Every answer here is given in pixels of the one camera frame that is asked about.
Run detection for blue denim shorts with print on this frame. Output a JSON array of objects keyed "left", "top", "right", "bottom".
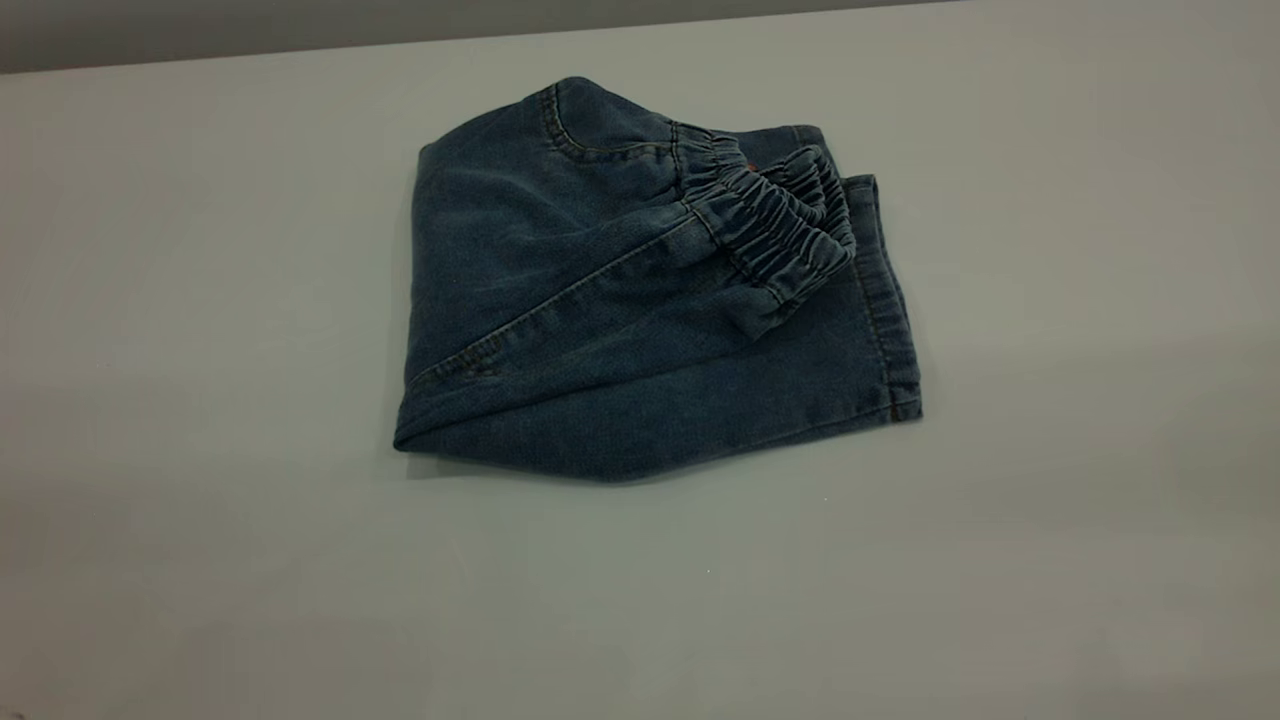
[{"left": 393, "top": 76, "right": 923, "bottom": 483}]

